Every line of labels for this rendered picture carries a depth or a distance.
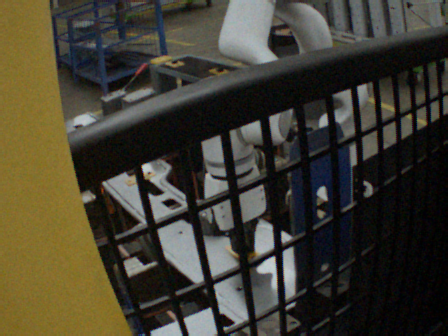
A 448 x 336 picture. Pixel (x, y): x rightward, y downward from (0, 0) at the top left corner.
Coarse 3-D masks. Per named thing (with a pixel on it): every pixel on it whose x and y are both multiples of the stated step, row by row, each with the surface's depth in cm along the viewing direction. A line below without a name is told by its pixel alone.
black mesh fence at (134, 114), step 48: (336, 48) 34; (384, 48) 35; (432, 48) 38; (192, 96) 28; (240, 96) 30; (288, 96) 31; (432, 96) 42; (96, 144) 26; (144, 144) 27; (192, 144) 29; (336, 144) 35; (96, 192) 27; (144, 192) 29; (192, 192) 31; (240, 192) 33; (336, 192) 37; (240, 240) 33; (288, 240) 37; (336, 240) 38; (384, 240) 43; (432, 240) 49; (192, 288) 33; (336, 288) 41
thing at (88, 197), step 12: (84, 192) 135; (84, 204) 131; (96, 204) 133; (96, 216) 135; (96, 228) 136; (96, 240) 136; (108, 252) 140; (108, 264) 140; (108, 276) 142; (120, 300) 145
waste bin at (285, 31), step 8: (280, 24) 434; (272, 32) 428; (280, 32) 420; (288, 32) 412; (272, 40) 408; (280, 40) 401; (288, 40) 397; (272, 48) 410; (280, 48) 406; (288, 48) 401; (296, 48) 399; (280, 56) 411; (312, 104) 423; (320, 104) 424; (312, 112) 426; (320, 112) 427
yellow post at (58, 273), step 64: (0, 0) 11; (0, 64) 12; (0, 128) 12; (64, 128) 14; (0, 192) 13; (64, 192) 14; (0, 256) 13; (64, 256) 14; (0, 320) 14; (64, 320) 15
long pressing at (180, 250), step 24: (72, 120) 202; (96, 120) 196; (144, 168) 153; (168, 168) 150; (120, 192) 143; (168, 192) 139; (144, 216) 131; (168, 240) 120; (192, 240) 119; (216, 240) 118; (264, 240) 115; (192, 264) 111; (216, 264) 110; (264, 264) 108; (288, 264) 106; (216, 288) 103; (264, 288) 100; (288, 288) 99; (240, 312) 95; (288, 312) 94
